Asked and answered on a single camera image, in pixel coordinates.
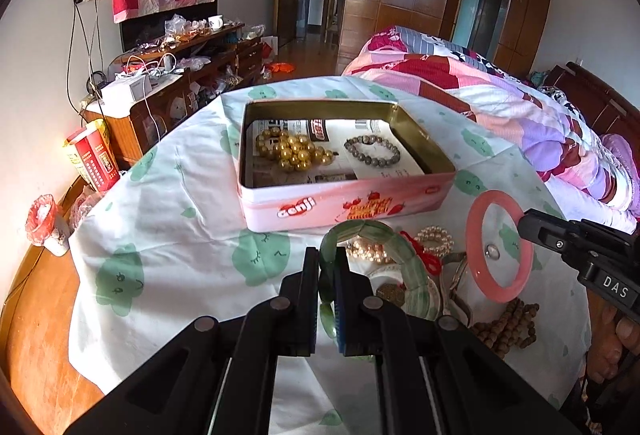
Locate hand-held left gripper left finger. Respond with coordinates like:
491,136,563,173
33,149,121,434
65,246,321,435

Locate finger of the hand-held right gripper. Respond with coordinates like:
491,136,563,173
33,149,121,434
517,209,581,261

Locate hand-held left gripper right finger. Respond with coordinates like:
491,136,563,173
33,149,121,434
334,246,581,435

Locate pink bangle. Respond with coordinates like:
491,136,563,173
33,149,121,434
465,190,535,302

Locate green jade bracelet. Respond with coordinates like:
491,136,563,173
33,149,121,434
318,220,443,341

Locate pink tin box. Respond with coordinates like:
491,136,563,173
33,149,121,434
238,99,457,233

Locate red tassel cord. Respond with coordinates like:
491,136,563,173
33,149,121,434
400,230,443,276

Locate brown wooden bead bracelet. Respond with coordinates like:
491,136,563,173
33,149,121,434
470,299,541,358

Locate pearl necklace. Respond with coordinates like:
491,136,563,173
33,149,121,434
345,225,456,266

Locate person's right hand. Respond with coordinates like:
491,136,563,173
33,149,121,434
590,302,640,381

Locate white bangle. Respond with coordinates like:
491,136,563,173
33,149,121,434
365,265,443,316

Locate purple pillow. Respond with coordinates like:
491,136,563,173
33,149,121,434
602,134,640,216

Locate silver wristwatch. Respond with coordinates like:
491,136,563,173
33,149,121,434
440,252,473,326

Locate dark wooden headboard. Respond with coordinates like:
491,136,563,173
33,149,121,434
542,62,640,146

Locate white tablecloth with green clouds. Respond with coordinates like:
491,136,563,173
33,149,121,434
67,75,593,435

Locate patchwork quilt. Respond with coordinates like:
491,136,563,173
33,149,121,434
341,26,640,221

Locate wooden tv cabinet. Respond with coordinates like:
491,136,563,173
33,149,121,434
82,22,263,166

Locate white and red paper bag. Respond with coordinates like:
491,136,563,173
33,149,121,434
260,35,280,63

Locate red and yellow carton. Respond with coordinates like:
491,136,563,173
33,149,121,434
62,119,121,192

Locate white bin with red bag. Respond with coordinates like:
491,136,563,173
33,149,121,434
26,195,71,257

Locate white cardboard box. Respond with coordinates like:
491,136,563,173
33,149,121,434
100,74,183,103

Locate black television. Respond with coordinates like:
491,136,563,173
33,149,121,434
119,0,219,52

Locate gold bead bracelet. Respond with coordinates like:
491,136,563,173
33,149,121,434
255,130,335,173

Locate grey bead bracelet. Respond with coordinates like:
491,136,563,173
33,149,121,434
343,135,402,167

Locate hanging cables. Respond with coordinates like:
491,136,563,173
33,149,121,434
67,0,108,116

